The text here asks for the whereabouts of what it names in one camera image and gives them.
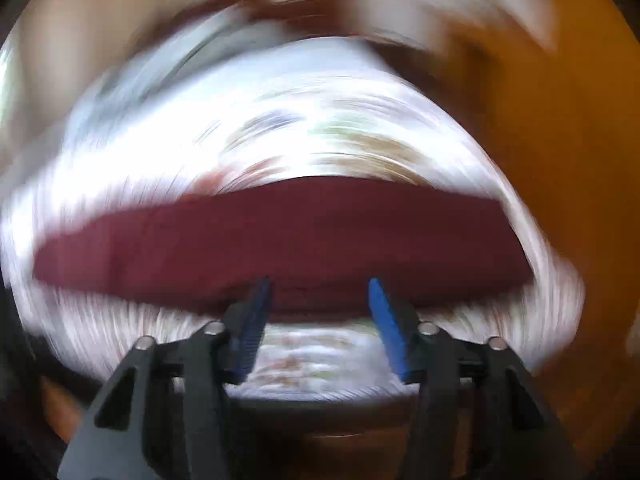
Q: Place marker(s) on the dark wooden headboard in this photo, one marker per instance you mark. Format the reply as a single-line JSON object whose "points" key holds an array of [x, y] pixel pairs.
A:
{"points": [[300, 7]]}

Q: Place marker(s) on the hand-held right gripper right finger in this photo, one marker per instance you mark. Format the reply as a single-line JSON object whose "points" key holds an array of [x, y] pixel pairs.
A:
{"points": [[387, 327]]}

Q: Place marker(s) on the floral quilted bedspread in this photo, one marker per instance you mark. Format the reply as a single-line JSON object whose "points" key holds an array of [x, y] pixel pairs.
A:
{"points": [[350, 125]]}

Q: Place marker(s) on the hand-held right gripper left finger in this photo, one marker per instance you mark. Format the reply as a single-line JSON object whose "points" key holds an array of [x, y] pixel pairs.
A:
{"points": [[252, 327]]}

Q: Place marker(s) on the maroon pants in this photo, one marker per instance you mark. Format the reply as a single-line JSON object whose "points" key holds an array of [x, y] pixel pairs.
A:
{"points": [[300, 235]]}

